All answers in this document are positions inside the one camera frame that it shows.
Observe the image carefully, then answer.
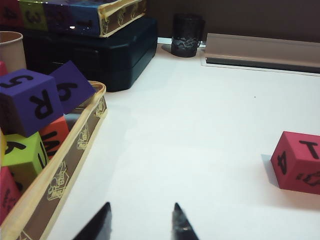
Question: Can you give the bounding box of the brown paper cup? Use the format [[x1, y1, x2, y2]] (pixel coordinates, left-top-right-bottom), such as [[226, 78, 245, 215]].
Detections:
[[0, 31, 27, 76]]

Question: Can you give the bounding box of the purple foam block b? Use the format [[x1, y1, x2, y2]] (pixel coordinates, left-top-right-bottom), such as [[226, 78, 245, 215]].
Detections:
[[48, 60, 97, 115]]

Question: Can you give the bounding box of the red foam block T 4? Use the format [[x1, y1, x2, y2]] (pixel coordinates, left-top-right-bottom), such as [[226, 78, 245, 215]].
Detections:
[[270, 130, 320, 196]]

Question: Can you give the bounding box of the green foam block 4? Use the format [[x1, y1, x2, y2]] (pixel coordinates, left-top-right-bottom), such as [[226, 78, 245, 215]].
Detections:
[[1, 131, 49, 181]]

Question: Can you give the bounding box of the beige cable tray flap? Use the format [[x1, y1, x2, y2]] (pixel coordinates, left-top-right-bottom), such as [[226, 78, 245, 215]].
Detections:
[[199, 32, 320, 76]]

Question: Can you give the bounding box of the purple foam block 9 R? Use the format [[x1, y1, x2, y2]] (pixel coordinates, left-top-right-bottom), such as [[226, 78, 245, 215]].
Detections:
[[0, 68, 65, 138]]

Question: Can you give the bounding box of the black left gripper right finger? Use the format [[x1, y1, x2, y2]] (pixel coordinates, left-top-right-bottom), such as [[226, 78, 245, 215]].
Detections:
[[170, 202, 201, 240]]

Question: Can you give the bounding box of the orange foam block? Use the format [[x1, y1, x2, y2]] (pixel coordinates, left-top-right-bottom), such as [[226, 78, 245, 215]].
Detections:
[[38, 115, 70, 161]]

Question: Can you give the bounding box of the brown desk divider panel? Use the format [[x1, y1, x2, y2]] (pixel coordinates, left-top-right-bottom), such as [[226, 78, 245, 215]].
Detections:
[[146, 0, 320, 45]]

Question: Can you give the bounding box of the brown yellow trimmed box tray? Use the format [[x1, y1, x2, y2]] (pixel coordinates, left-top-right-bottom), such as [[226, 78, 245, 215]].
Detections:
[[0, 80, 108, 240]]

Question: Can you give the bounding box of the blue lidded toy box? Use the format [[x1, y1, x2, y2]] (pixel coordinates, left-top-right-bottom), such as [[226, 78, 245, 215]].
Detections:
[[0, 0, 148, 39]]

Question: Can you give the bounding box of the dark blue plastic case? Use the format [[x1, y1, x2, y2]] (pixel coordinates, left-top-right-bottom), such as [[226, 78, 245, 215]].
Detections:
[[22, 16, 159, 93]]

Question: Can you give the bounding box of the black glass mug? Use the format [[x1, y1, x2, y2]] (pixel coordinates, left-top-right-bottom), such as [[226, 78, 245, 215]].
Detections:
[[171, 13, 206, 58]]

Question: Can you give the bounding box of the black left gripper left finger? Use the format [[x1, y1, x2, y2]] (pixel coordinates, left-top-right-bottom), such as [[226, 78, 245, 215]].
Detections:
[[72, 201, 113, 240]]

